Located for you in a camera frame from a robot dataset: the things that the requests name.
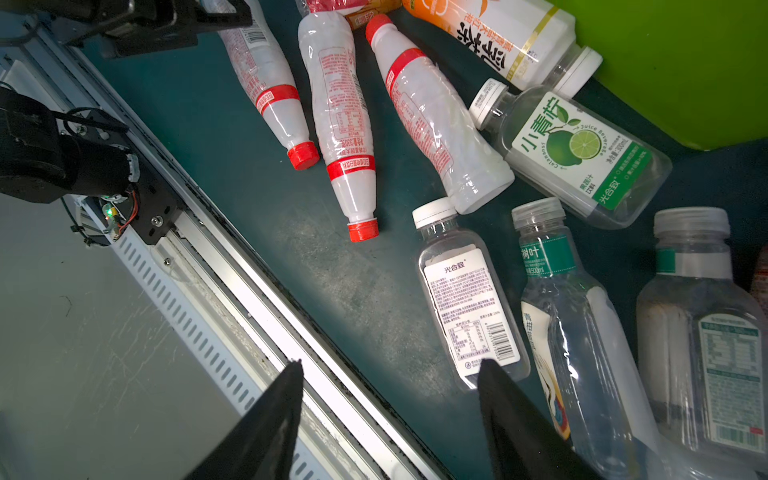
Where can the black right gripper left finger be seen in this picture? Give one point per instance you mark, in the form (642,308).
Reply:
(262,444)

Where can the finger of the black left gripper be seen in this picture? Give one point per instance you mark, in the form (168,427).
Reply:
(207,22)

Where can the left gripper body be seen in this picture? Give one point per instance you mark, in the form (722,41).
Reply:
(129,28)

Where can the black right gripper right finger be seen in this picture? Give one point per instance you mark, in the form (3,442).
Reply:
(521,443)

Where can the white bottle red cap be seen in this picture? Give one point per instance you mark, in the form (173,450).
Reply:
(435,117)
(265,75)
(341,118)

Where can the clear small bottle white label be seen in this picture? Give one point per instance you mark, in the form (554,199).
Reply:
(468,305)

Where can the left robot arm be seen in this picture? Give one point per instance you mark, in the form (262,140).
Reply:
(42,159)

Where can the green plastic bin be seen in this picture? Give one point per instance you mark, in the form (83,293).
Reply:
(697,70)

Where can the clear bottle green cap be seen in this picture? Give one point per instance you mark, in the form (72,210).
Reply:
(595,395)

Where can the clear bottle green neck band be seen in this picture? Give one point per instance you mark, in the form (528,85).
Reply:
(702,345)

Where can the clear bottle red label right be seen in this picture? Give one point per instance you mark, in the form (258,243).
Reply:
(759,284)

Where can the clear lime juice bottle right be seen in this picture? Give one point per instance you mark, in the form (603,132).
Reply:
(600,172)

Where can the orange juice bottle back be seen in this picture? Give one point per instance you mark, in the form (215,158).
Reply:
(529,43)

